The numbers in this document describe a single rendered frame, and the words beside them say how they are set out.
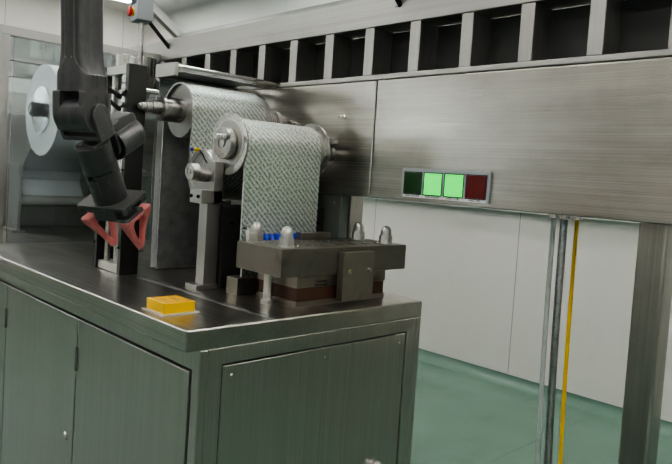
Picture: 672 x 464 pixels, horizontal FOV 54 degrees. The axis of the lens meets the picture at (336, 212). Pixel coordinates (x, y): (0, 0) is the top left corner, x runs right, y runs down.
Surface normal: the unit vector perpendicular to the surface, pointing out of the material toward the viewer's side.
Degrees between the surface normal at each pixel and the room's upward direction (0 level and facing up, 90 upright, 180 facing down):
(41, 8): 90
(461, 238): 90
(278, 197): 90
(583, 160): 90
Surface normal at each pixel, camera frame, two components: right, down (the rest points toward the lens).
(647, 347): -0.72, -0.01
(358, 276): 0.69, 0.08
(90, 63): 0.89, -0.09
